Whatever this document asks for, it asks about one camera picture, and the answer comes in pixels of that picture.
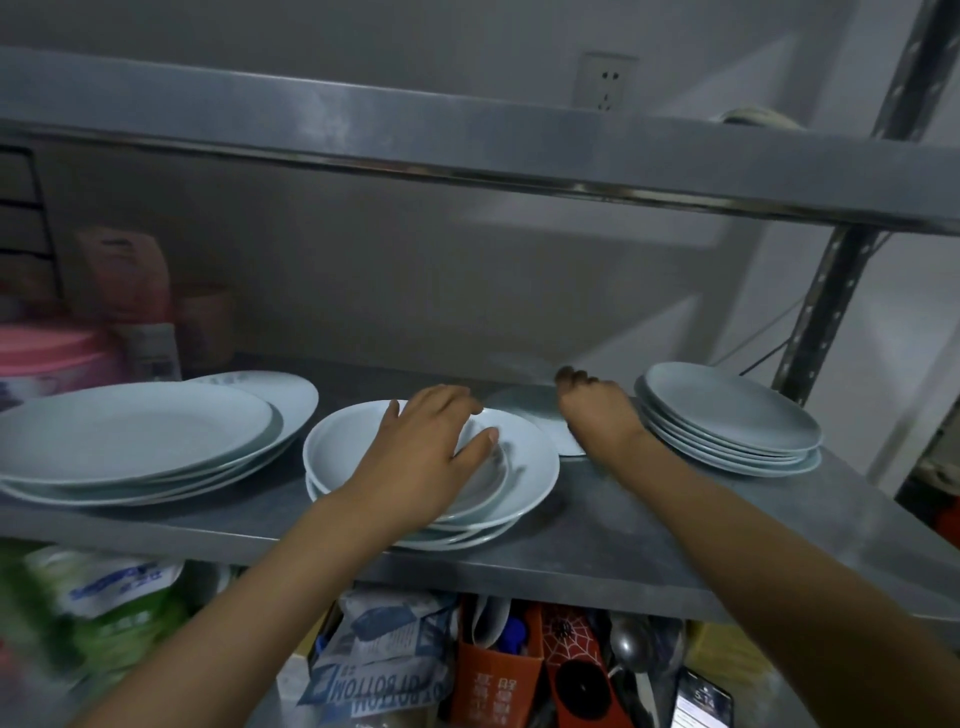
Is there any pink tube white cap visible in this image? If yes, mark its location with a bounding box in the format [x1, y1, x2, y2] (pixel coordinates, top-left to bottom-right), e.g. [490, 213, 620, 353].
[74, 226, 184, 385]

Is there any black smartphone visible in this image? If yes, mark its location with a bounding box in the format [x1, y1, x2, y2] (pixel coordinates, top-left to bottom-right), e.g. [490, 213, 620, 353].
[668, 667, 736, 728]

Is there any grey blue printed bag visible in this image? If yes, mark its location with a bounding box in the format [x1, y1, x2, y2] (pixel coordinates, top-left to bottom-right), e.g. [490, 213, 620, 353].
[298, 587, 460, 723]

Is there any person's right forearm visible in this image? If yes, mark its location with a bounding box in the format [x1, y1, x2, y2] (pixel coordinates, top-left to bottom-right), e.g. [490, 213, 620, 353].
[603, 434, 960, 728]

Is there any pink lidded jar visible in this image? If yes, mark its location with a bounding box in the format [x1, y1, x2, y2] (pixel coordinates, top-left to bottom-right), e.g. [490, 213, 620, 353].
[0, 323, 127, 412]

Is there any metal spoon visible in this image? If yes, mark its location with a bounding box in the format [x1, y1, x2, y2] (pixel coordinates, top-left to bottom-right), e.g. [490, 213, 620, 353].
[607, 613, 663, 728]

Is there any white cord bundle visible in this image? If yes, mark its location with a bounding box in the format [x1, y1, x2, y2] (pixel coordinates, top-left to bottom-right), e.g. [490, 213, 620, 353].
[718, 105, 805, 132]

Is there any grey metal shelf rack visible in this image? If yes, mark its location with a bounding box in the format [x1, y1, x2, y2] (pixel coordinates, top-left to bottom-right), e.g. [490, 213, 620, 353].
[0, 0, 960, 728]

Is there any person's left forearm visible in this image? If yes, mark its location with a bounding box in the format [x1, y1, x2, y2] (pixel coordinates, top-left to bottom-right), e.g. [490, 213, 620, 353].
[74, 487, 425, 728]

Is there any person's right hand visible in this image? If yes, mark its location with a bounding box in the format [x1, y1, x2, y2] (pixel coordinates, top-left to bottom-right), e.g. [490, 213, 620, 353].
[554, 365, 648, 470]

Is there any orange paper bag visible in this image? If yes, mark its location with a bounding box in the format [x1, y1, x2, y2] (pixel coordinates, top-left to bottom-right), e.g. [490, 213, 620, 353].
[450, 598, 547, 728]

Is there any pink cup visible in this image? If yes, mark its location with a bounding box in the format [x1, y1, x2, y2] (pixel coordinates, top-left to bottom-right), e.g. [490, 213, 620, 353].
[176, 287, 239, 378]

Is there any yellow packet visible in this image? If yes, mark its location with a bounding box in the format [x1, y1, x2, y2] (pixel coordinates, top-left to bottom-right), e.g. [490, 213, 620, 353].
[684, 620, 775, 678]

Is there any green white refill pouch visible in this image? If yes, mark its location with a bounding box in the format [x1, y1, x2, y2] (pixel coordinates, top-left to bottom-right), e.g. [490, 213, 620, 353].
[24, 545, 190, 678]

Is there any white wall socket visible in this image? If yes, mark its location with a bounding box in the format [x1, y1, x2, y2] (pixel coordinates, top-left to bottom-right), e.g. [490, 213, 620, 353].
[574, 50, 640, 115]

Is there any thin black cable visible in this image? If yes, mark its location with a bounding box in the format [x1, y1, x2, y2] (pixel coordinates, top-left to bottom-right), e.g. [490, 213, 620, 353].
[712, 299, 805, 376]

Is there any person's left hand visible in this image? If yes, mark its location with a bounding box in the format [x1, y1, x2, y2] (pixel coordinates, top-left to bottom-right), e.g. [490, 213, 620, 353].
[341, 383, 500, 530]

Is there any red crate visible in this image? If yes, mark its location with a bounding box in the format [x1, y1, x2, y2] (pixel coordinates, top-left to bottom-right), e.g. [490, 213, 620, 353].
[932, 493, 960, 550]

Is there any stack of white plates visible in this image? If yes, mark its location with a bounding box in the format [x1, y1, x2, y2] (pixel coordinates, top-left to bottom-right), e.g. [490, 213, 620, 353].
[634, 361, 825, 479]

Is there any orange black web print gadget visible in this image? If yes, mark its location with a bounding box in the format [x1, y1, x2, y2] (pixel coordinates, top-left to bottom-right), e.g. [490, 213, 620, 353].
[540, 604, 637, 728]

